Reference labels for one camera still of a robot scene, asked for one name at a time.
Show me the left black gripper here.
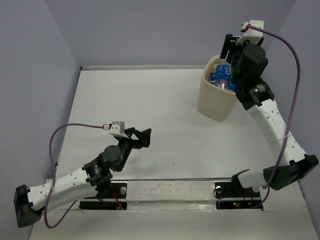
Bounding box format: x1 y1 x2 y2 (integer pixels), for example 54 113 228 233
116 127 151 172

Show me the blue label bottle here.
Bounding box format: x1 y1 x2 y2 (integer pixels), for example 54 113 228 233
214 64 231 90
227 83 236 91
208 64 217 85

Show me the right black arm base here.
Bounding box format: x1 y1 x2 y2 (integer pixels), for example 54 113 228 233
213 181 262 210

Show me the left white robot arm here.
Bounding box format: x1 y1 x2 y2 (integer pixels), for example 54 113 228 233
13 121 152 229

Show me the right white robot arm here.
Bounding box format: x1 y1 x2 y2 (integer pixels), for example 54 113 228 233
220 34 319 196

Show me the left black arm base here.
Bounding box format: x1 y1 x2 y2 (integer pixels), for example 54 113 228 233
79 180 128 211

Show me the beige plastic bin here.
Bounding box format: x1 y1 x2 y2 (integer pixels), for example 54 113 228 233
197 55 238 121

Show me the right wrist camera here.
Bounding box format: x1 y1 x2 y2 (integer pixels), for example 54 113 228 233
236 20 265 46

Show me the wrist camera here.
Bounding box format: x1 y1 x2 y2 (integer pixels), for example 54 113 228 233
108 121 125 137
236 20 265 46

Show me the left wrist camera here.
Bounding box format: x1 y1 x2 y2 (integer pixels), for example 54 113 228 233
108 121 125 137

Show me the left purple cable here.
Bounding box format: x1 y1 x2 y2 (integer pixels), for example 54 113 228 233
43 122 111 230

